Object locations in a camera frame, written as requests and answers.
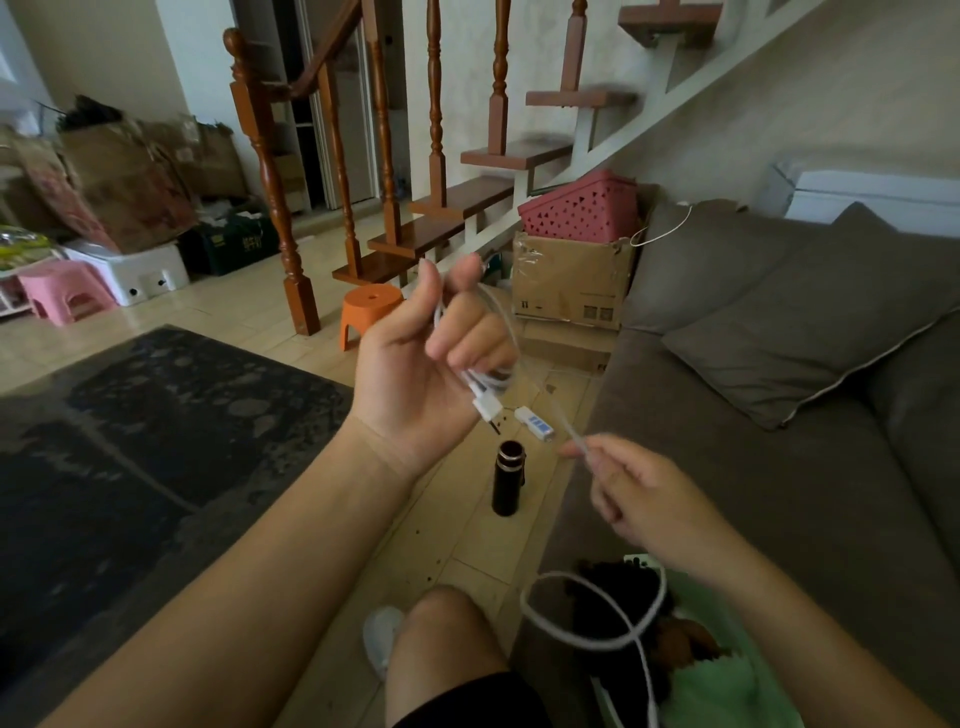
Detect person's right hand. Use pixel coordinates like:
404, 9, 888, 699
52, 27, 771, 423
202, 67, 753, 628
561, 434, 734, 591

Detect white plastic step stool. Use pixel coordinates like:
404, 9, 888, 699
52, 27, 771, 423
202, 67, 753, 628
63, 240, 191, 308

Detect pink floral bag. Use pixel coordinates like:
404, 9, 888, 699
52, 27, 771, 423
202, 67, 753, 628
0, 133, 121, 255

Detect black thermos bottle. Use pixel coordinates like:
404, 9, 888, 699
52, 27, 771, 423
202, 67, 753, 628
491, 441, 528, 519

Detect green black bag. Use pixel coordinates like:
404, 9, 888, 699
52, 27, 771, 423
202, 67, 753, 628
568, 553, 805, 728

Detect white charging cable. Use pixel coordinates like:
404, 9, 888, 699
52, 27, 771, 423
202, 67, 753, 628
430, 258, 670, 728

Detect pink perforated plastic basket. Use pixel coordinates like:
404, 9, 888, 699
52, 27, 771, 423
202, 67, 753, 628
517, 168, 641, 246

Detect small grey sofa cushion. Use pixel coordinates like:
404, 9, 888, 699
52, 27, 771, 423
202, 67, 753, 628
621, 198, 755, 336

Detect white shoe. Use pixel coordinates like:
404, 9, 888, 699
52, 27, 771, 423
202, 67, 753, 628
362, 605, 407, 683

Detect person's left hand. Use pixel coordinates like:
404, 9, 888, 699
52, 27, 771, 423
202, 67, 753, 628
348, 253, 520, 482

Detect white blue adapter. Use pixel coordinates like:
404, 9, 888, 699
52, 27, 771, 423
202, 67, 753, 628
513, 405, 557, 443

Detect grey fabric sofa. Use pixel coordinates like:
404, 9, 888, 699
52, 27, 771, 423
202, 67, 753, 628
516, 198, 960, 728

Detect large grey sofa cushion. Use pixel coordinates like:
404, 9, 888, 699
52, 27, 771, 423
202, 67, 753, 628
662, 201, 960, 432

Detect flat brown cardboard box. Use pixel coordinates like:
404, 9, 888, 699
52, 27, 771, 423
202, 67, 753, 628
519, 318, 621, 377

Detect thin white cord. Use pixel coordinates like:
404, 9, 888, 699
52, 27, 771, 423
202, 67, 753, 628
628, 200, 694, 249

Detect person's leg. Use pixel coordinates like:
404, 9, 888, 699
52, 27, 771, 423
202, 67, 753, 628
383, 585, 526, 725

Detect orange plastic stool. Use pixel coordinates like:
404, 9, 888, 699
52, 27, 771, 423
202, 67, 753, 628
339, 282, 407, 353

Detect worn brown cardboard box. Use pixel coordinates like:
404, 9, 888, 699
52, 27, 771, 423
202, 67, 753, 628
142, 114, 250, 201

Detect black shorts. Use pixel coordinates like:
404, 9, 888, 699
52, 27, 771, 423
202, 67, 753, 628
393, 669, 555, 728

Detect large brown cardboard box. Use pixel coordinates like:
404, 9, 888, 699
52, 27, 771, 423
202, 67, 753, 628
58, 118, 201, 254

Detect person's right forearm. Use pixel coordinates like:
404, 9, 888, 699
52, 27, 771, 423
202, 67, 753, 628
693, 525, 948, 728

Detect dark green crate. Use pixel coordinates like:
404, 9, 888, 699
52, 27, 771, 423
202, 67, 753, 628
178, 212, 281, 278

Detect white wall appliance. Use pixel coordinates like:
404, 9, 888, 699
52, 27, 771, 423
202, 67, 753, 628
756, 160, 960, 241

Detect wooden staircase with railing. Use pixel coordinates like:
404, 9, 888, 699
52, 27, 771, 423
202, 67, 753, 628
222, 0, 726, 338

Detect person's left forearm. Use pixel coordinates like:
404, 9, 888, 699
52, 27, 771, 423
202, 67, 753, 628
37, 417, 415, 728

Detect printed brown cardboard box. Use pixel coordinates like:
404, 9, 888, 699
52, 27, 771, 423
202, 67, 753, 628
510, 230, 640, 332

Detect white door frame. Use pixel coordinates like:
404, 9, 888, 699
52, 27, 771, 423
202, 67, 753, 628
294, 0, 380, 211

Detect dark patterned rug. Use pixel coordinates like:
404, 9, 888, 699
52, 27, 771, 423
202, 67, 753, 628
0, 323, 355, 728

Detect pink plastic stool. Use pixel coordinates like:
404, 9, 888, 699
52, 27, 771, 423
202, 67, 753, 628
18, 259, 119, 328

